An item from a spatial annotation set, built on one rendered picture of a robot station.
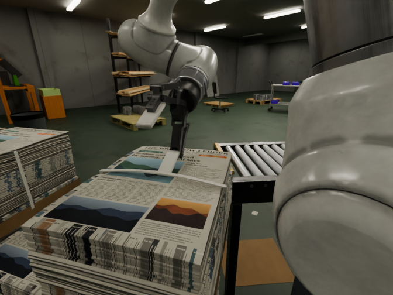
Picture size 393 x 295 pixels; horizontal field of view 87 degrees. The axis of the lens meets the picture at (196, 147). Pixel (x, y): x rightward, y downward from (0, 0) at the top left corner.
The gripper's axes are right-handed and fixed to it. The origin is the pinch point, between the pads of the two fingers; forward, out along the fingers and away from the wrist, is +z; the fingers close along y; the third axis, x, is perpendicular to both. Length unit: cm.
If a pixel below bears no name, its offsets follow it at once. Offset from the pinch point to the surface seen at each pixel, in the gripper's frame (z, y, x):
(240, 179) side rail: -33, 54, -13
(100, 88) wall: -577, 343, 597
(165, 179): 1.9, 7.2, -0.7
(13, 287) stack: 26.9, 20.7, 30.3
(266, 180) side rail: -36, 55, -24
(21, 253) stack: 20.5, 23.2, 37.5
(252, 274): -15, 134, -24
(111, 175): 3.7, 6.0, 11.2
